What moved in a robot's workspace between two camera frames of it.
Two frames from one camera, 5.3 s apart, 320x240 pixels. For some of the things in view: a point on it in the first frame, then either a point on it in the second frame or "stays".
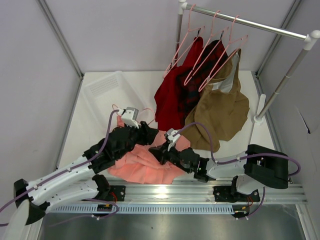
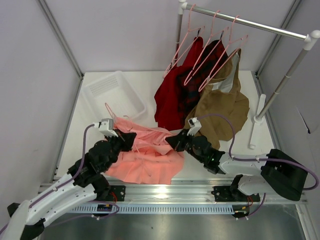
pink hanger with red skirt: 192,35 stays
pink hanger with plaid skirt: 214,39 stays
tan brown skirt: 221,107 stays
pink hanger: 149,124 to 106,104
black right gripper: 166,153 to 185,139
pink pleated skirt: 141,166 stays
